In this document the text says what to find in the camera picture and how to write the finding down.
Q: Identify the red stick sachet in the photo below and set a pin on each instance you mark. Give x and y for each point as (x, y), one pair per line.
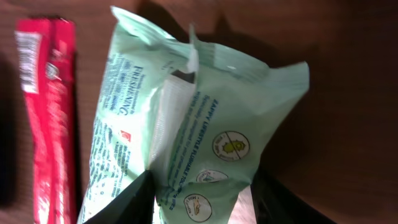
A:
(46, 48)

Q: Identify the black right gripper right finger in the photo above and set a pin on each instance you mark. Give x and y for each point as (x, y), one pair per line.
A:
(275, 204)

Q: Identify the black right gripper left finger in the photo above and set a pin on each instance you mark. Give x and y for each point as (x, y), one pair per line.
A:
(134, 205)

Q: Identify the mint green wipes pack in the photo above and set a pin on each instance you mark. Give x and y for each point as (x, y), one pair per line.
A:
(198, 115)

